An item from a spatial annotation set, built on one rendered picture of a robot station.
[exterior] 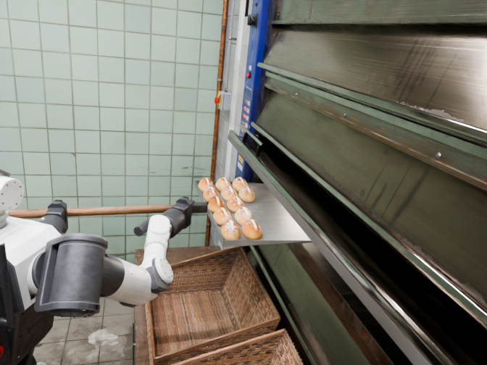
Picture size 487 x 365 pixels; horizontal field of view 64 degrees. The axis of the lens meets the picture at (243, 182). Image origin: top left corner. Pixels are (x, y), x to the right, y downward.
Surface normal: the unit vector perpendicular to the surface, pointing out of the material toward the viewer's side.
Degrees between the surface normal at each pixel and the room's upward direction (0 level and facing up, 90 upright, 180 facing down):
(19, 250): 41
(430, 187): 70
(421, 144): 90
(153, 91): 90
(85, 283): 51
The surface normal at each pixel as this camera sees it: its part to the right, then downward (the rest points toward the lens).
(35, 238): 0.72, -0.59
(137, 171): 0.25, 0.36
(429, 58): -0.87, -0.32
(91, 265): 0.72, -0.31
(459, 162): -0.96, 0.00
